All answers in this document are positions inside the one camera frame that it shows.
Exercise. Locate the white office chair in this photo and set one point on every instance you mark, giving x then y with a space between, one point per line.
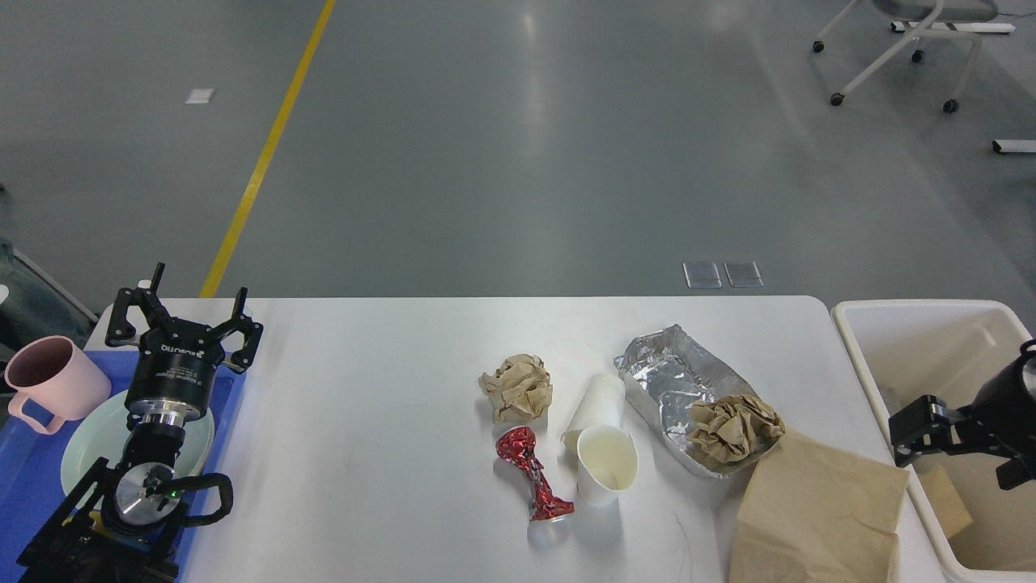
969 21

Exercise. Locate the cardboard piece in bin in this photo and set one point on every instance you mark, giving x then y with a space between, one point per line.
951 512

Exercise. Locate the brown paper bag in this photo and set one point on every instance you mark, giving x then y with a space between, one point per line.
815 513

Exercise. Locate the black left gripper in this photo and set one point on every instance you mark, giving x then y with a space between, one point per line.
174 368

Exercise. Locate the pink mug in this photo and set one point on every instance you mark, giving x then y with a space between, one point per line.
56 374

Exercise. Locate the person in jeans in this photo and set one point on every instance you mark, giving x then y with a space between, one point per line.
34 306

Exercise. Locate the upright white paper cup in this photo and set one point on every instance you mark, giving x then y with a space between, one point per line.
608 464

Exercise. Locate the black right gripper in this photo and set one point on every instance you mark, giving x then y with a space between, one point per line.
1002 413

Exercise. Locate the white floor bar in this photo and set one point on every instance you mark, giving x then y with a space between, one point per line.
1014 146

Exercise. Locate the aluminium foil tray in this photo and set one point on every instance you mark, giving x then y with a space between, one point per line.
666 373

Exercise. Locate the left floor outlet cover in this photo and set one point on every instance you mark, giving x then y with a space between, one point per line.
702 275

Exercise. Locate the crumpled brown paper ball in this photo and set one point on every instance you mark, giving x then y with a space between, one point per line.
520 390

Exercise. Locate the light green plate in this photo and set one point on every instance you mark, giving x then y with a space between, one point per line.
104 433

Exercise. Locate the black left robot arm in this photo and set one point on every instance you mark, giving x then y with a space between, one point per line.
120 521

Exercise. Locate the white plastic bin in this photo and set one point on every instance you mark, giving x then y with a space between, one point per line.
903 349

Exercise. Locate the right floor outlet cover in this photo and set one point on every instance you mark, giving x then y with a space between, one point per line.
744 274

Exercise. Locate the crushed red can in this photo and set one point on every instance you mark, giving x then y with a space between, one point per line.
516 447

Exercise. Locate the brown paper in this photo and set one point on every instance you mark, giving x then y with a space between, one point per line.
733 427

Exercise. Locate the floor outlet cover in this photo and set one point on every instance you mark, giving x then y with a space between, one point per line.
744 274
702 275

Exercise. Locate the lying white paper cup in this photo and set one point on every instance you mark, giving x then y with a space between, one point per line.
602 403

